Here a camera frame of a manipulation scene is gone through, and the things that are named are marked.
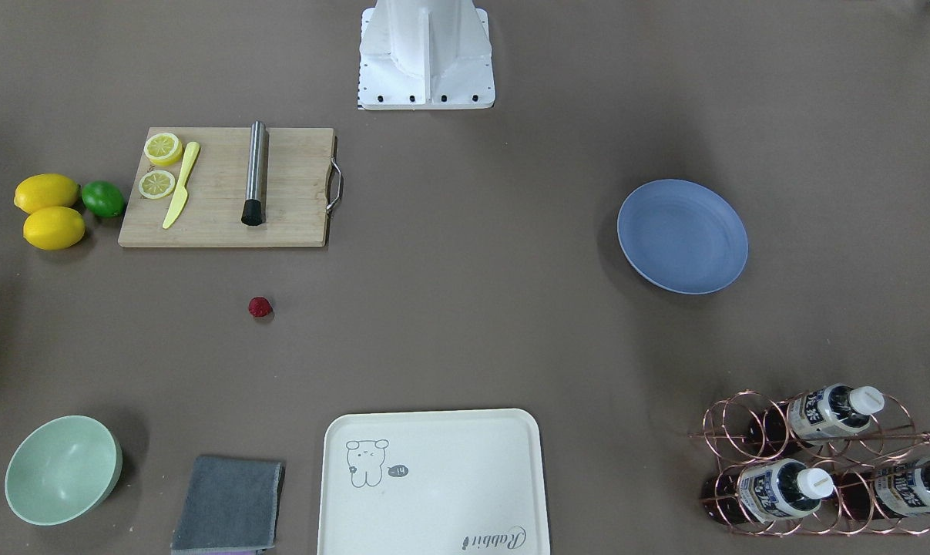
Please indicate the green bowl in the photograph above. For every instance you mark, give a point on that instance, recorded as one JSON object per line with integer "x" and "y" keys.
{"x": 63, "y": 470}

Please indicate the lemon half upper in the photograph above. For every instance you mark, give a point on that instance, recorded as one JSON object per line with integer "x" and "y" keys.
{"x": 163, "y": 149}

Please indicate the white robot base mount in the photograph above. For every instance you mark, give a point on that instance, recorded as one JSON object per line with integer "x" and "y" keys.
{"x": 417, "y": 55}

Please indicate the yellow lemon lower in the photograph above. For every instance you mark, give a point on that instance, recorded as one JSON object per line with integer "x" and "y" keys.
{"x": 54, "y": 228}

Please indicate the blue plate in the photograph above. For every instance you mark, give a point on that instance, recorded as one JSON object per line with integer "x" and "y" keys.
{"x": 682, "y": 237}

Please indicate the yellow lemon upper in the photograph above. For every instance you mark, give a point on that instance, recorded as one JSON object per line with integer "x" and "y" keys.
{"x": 46, "y": 190}

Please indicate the lemon half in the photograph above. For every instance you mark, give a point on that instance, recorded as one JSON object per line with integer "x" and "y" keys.
{"x": 163, "y": 149}
{"x": 156, "y": 184}

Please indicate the green lime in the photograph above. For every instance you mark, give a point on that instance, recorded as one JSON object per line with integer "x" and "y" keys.
{"x": 103, "y": 199}

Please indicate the bamboo cutting board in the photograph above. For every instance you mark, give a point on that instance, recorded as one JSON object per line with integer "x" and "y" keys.
{"x": 297, "y": 194}

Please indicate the red strawberry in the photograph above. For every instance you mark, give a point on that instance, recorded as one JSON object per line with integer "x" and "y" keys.
{"x": 259, "y": 307}

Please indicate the tea bottle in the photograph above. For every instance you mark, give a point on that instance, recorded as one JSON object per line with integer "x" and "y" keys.
{"x": 763, "y": 493}
{"x": 837, "y": 411}
{"x": 893, "y": 492}

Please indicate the cream rabbit tray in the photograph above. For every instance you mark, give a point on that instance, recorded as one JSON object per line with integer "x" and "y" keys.
{"x": 437, "y": 482}

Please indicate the copper wire bottle rack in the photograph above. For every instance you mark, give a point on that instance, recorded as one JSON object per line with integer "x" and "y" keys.
{"x": 894, "y": 439}

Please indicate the steel muddler black tip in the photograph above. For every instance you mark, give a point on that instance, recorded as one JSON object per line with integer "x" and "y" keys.
{"x": 253, "y": 209}

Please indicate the yellow lemon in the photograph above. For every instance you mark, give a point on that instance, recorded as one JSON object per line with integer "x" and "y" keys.
{"x": 46, "y": 190}
{"x": 54, "y": 228}

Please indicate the tea bottle upper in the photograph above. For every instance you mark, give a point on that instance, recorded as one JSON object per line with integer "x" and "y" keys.
{"x": 837, "y": 411}

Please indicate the lemon half lower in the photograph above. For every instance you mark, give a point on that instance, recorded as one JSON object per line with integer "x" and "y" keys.
{"x": 156, "y": 184}

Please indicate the grey folded cloth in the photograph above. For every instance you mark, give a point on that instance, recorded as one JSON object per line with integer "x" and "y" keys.
{"x": 231, "y": 507}

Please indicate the yellow plastic knife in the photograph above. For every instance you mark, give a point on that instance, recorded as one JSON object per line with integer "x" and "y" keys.
{"x": 180, "y": 195}

